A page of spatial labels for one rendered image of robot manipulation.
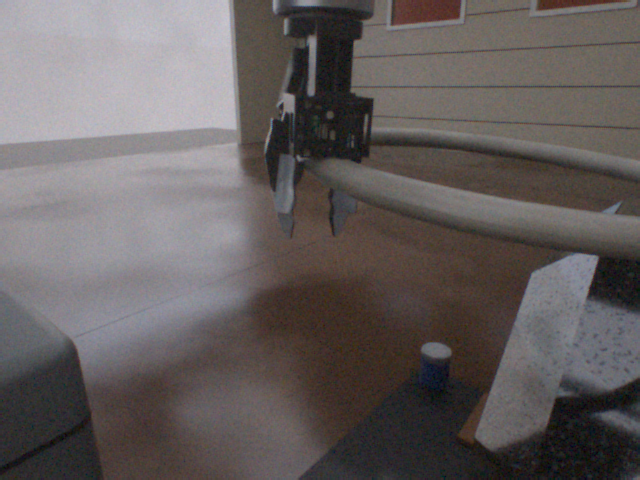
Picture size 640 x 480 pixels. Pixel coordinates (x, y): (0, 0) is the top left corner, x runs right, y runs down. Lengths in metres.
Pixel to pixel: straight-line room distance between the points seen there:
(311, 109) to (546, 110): 6.74
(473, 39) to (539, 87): 1.22
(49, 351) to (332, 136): 0.27
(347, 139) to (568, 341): 0.40
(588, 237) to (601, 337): 0.33
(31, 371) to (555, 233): 0.34
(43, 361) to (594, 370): 0.57
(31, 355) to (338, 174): 0.26
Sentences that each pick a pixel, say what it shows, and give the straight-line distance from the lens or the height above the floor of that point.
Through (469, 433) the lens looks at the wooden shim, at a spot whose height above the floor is 0.03.
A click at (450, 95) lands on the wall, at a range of 7.55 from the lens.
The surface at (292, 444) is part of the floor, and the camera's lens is 1.43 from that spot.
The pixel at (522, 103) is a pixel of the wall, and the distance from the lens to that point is 7.18.
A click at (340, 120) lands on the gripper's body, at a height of 0.97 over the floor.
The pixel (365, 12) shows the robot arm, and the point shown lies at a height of 1.06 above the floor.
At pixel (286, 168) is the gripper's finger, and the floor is 0.92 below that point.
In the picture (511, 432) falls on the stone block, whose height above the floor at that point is 0.58.
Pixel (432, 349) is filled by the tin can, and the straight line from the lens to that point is 1.60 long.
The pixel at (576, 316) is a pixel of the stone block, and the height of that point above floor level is 0.72.
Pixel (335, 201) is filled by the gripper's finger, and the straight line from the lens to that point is 0.47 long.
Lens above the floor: 1.00
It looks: 19 degrees down
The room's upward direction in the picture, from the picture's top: straight up
